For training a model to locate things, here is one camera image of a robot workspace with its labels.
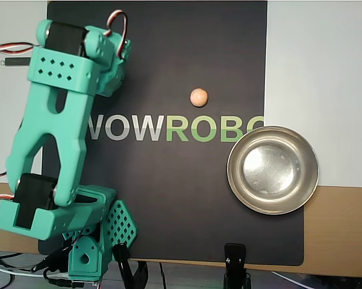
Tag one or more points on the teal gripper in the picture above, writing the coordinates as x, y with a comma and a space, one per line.
114, 80

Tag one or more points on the wooden ball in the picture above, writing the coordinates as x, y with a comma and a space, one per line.
199, 97

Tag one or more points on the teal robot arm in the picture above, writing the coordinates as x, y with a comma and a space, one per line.
60, 120

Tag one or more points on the metal bowl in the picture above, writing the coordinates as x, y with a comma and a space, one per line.
272, 170

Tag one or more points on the black mat with WOWROBO print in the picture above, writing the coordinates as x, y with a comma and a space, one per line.
168, 45

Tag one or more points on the black USB stick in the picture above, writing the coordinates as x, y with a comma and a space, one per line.
15, 62

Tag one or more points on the black table clamp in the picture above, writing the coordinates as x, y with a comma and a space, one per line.
48, 259
123, 262

